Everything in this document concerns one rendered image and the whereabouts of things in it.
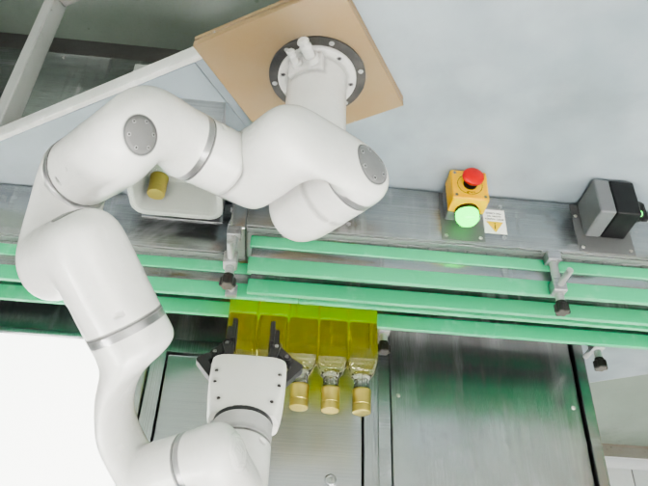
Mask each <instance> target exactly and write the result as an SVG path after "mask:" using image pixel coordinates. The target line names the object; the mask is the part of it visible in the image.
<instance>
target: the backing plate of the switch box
mask: <svg viewBox="0 0 648 486"><path fill-rule="evenodd" d="M569 207H570V211H571V216H572V220H573V225H574V229H575V233H576V237H577V241H578V246H579V250H580V252H588V253H599V254H611V255H621V256H633V257H636V254H635V248H634V244H633V241H632V238H631V235H630V232H628V234H627V235H626V236H625V238H624V239H619V238H607V237H601V235H600V236H599V237H597V236H586V235H584V232H583V228H582V224H581V216H580V213H579V209H578V206H577V205H576V204H569Z"/></svg>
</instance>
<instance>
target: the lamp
mask: <svg viewBox="0 0 648 486"><path fill-rule="evenodd" d="M454 213H455V218H456V222H457V223H458V224H459V225H460V226H461V227H465V228H468V227H472V226H474V225H475V224H476V223H477V222H478V220H479V209H478V207H477V206H476V205H475V204H472V203H463V204H460V205H459V206H457V207H456V208H455V211H454Z"/></svg>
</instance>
